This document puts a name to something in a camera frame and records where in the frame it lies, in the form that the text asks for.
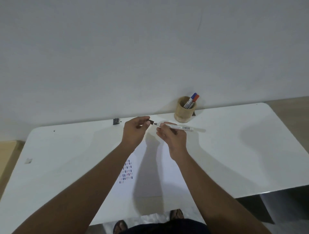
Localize light wooden stool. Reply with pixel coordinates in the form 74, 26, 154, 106
0, 140, 26, 201

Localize person's left hand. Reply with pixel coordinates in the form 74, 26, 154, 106
120, 116, 151, 152

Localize person's foot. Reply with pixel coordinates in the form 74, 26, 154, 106
113, 220, 128, 234
170, 209, 184, 220

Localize person's right foot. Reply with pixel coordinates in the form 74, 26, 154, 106
170, 209, 184, 220

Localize person's left forearm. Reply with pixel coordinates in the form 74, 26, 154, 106
12, 142, 140, 234

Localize red marker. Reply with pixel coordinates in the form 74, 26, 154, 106
187, 94, 200, 109

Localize black flip-flop sandal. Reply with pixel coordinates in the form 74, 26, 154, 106
113, 220, 128, 234
169, 209, 184, 220

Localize person's right hand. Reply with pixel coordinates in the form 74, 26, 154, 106
156, 122, 188, 161

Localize blue marker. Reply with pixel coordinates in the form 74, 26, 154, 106
183, 92, 198, 109

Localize white paper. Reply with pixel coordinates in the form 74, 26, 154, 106
91, 135, 201, 226

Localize black shorts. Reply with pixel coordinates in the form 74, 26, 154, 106
120, 218, 212, 234

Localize person's left foot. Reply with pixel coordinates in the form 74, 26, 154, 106
113, 220, 128, 234

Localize wooden pen holder cup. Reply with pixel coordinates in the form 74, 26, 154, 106
174, 96, 197, 123

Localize black marker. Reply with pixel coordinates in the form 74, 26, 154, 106
154, 122, 194, 132

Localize person's right forearm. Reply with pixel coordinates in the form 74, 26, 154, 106
173, 150, 272, 234

